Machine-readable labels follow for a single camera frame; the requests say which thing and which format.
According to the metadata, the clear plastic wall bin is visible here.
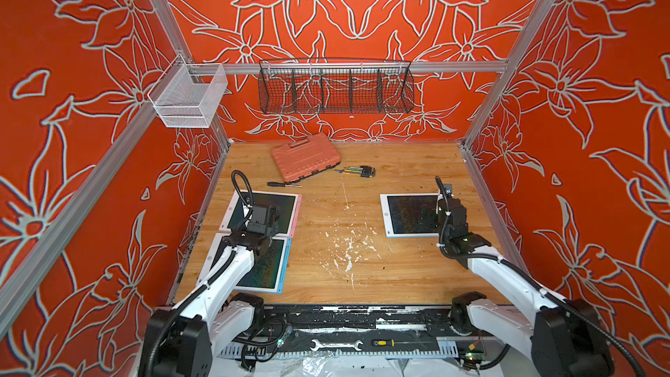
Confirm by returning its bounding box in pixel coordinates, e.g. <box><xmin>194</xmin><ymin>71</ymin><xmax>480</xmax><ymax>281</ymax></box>
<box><xmin>148</xmin><ymin>55</ymin><xmax>229</xmax><ymax>128</ymax></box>

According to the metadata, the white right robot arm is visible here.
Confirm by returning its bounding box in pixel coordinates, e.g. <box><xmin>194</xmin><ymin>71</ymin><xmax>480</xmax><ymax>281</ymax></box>
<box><xmin>435</xmin><ymin>191</ymin><xmax>645</xmax><ymax>376</ymax></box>

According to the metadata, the black wire wall basket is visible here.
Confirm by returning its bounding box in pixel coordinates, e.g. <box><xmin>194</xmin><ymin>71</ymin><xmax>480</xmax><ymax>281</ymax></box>
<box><xmin>258</xmin><ymin>58</ymin><xmax>416</xmax><ymax>115</ymax></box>

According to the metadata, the blue framed tablet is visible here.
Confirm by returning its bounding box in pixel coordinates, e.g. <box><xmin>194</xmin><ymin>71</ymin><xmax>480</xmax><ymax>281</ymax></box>
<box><xmin>196</xmin><ymin>233</ymin><xmax>292</xmax><ymax>294</ymax></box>
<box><xmin>380</xmin><ymin>194</ymin><xmax>445</xmax><ymax>238</ymax></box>

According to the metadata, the pink framed writing tablet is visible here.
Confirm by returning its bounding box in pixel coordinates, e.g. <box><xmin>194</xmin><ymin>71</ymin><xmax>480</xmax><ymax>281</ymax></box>
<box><xmin>218</xmin><ymin>191</ymin><xmax>302</xmax><ymax>238</ymax></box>

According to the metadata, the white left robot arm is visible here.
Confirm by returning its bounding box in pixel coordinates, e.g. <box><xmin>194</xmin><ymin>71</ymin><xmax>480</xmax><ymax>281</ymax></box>
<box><xmin>137</xmin><ymin>202</ymin><xmax>280</xmax><ymax>376</ymax></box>

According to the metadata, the yellow handled screwdriver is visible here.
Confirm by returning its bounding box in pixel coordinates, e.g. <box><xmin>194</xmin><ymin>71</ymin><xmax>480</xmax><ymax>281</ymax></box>
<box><xmin>371</xmin><ymin>339</ymin><xmax>431</xmax><ymax>347</ymax></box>

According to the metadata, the black handled small screwdriver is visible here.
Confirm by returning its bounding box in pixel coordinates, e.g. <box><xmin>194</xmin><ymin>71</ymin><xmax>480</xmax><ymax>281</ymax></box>
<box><xmin>267</xmin><ymin>182</ymin><xmax>302</xmax><ymax>188</ymax></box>

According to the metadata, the red plastic tool case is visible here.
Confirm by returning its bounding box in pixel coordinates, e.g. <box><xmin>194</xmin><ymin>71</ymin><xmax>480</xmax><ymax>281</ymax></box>
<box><xmin>270</xmin><ymin>133</ymin><xmax>341</xmax><ymax>184</ymax></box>

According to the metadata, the blue framed front tablet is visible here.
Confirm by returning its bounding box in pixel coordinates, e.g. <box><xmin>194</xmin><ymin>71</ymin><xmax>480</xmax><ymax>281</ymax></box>
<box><xmin>196</xmin><ymin>233</ymin><xmax>292</xmax><ymax>294</ymax></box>

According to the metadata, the silver open-end wrench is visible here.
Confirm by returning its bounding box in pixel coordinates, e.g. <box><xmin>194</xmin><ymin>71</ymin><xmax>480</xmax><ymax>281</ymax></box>
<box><xmin>310</xmin><ymin>339</ymin><xmax>363</xmax><ymax>352</ymax></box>

